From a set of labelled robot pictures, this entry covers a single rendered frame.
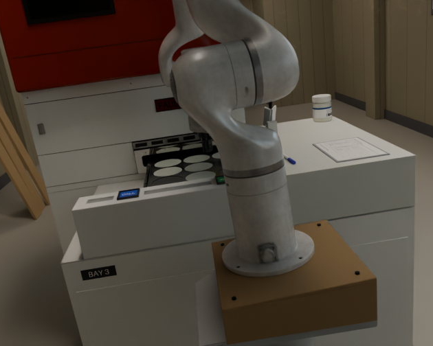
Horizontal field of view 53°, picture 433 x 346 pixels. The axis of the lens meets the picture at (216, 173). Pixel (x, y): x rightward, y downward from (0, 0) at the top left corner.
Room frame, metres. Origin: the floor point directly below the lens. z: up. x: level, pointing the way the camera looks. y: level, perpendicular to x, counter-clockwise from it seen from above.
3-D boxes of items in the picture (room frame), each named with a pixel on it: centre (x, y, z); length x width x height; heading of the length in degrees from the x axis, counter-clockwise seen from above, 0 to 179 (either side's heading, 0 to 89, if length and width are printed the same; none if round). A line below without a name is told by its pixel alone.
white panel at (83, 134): (1.66, 0.27, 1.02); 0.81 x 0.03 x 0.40; 94
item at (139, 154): (1.66, 0.09, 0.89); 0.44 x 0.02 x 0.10; 94
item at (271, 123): (1.36, -0.19, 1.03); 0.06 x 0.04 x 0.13; 4
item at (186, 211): (1.08, 0.10, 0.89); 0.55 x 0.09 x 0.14; 94
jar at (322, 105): (1.63, -0.43, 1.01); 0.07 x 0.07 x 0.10
